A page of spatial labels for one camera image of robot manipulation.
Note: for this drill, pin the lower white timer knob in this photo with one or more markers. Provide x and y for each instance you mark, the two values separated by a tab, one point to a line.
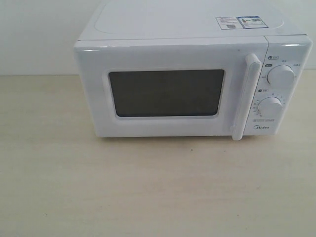
270	107

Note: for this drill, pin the white microwave oven body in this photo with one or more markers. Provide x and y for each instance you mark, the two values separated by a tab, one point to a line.
196	19

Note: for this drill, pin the blue white label sticker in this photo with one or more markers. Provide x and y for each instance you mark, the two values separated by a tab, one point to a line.
241	22

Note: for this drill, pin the white microwave door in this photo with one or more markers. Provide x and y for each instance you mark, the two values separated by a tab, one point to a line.
170	87

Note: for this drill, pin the upper white power knob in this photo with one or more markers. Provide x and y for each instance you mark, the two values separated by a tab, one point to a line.
281	76

